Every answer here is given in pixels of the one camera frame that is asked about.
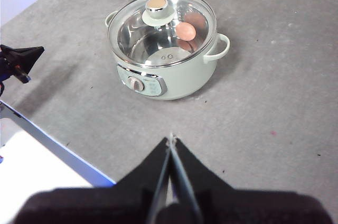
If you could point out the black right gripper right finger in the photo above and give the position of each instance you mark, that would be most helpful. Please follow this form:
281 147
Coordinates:
211 195

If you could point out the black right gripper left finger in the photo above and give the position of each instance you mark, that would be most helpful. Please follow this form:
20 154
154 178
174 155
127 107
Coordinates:
137 189

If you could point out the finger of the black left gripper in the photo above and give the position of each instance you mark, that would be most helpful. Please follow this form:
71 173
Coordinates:
23 75
23 55

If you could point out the glass lid with green knob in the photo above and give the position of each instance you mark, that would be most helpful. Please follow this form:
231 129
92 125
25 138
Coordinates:
158 10

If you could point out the brown egg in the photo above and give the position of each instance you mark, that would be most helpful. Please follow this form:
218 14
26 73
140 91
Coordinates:
186 31

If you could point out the pale green electric cooking pot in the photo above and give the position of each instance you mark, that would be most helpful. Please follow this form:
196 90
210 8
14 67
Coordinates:
185 81

